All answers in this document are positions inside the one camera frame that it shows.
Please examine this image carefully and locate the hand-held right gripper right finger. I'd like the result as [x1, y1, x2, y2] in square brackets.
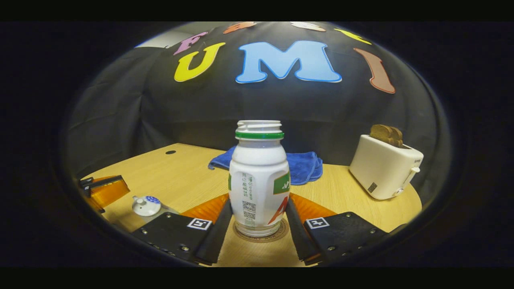
[284, 193, 407, 265]

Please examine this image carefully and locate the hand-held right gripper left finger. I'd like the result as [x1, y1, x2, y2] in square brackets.
[132, 194, 233, 266]

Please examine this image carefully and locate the round brown coaster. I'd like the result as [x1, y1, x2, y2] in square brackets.
[233, 218, 290, 243]

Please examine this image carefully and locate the white teacup lid blue print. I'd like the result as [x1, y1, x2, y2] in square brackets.
[132, 195, 162, 217]

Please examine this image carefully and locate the white plastic water bottle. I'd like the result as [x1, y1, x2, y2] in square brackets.
[228, 120, 290, 237]

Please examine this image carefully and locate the blue folded towel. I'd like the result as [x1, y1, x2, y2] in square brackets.
[208, 145, 323, 186]

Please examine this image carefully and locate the white toaster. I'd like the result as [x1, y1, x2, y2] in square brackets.
[349, 134, 424, 200]

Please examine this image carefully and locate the black backdrop cloth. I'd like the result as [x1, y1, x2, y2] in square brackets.
[66, 22, 446, 201]

